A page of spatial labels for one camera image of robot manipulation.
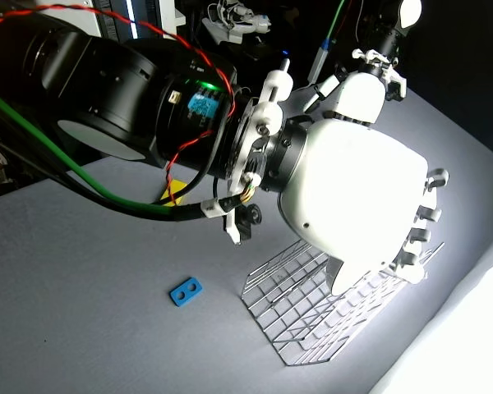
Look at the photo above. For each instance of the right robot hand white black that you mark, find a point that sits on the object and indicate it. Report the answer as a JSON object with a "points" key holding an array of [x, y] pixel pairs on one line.
{"points": [[353, 197]]}

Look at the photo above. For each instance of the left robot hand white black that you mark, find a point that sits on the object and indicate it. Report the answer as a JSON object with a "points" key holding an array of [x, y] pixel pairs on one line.
{"points": [[361, 98]]}

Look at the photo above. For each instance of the grey plug with blue end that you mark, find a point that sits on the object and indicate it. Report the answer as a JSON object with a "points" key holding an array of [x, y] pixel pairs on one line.
{"points": [[318, 61]]}

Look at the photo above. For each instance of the white robotic device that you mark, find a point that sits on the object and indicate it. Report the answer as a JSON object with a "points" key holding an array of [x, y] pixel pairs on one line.
{"points": [[230, 28]]}

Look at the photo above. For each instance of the yellow rectangular block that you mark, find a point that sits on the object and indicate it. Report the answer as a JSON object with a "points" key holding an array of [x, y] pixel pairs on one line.
{"points": [[181, 189]]}

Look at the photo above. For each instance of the blue block with two holes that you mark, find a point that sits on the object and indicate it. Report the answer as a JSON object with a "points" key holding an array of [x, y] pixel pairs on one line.
{"points": [[185, 292]]}

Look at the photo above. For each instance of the white cabinet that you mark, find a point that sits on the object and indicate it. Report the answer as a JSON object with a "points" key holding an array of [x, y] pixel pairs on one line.
{"points": [[168, 12]]}

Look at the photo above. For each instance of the blue white light strip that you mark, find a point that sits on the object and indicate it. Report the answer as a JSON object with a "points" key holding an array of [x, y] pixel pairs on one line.
{"points": [[131, 20]]}

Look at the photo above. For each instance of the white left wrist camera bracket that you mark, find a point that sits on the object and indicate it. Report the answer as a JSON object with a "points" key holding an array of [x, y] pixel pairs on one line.
{"points": [[369, 54]]}

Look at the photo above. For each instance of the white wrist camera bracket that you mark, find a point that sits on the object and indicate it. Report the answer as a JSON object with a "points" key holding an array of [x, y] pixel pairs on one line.
{"points": [[369, 54], [271, 113]]}

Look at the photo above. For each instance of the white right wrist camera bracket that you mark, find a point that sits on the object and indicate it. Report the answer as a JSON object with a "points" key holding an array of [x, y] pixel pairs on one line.
{"points": [[271, 113]]}

